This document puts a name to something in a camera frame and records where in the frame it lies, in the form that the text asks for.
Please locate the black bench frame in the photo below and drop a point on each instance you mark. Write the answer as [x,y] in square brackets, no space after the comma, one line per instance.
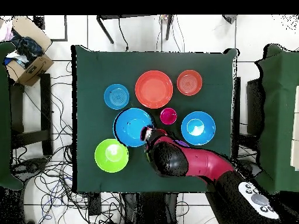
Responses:
[45,105]

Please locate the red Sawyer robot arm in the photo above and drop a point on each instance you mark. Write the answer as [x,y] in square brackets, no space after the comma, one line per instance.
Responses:
[205,163]

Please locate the cardboard box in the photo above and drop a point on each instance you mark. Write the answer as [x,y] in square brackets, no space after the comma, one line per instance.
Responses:
[36,70]

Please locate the black stand base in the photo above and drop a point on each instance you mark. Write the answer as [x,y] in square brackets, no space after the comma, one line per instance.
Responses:
[253,166]
[30,166]

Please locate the black box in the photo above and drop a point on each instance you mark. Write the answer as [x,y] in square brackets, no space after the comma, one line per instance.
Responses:
[38,22]

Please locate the green plastic bowl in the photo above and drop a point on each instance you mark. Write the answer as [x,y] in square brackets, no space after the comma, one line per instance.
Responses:
[111,155]

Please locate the grey box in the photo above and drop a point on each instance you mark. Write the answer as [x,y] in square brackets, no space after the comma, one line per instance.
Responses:
[230,18]

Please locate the green cloth covered table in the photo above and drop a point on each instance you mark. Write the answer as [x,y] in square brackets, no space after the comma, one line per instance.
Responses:
[5,116]
[278,105]

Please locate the dark clothes bundle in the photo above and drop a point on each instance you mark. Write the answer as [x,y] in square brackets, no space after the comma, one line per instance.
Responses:
[29,47]

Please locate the purple plastic bowl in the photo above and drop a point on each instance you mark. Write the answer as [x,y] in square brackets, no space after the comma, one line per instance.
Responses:
[182,143]

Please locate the dark green tablecloth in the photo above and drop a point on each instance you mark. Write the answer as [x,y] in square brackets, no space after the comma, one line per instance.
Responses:
[105,70]

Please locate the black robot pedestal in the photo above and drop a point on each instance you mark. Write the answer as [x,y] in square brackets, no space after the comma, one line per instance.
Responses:
[149,207]

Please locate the large blue plastic bowl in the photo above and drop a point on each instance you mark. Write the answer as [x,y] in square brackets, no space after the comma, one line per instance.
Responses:
[205,128]
[128,126]

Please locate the pink plastic cup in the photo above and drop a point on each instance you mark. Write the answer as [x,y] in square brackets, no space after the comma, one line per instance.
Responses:
[168,116]

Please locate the black power strip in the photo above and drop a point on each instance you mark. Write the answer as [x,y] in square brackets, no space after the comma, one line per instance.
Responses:
[94,204]

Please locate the small orange flat-bottomed bowl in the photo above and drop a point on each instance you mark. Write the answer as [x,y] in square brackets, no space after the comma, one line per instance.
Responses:
[189,82]

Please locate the beige board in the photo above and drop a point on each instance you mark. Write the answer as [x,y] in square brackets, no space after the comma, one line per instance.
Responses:
[295,128]

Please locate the large orange plastic bowl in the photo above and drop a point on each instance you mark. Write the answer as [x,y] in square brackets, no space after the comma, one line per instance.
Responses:
[154,89]

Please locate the black metal table frame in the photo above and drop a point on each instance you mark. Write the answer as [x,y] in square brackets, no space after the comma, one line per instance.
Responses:
[168,28]

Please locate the small blue flat-bottomed bowl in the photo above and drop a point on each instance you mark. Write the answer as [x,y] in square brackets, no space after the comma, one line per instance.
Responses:
[116,96]

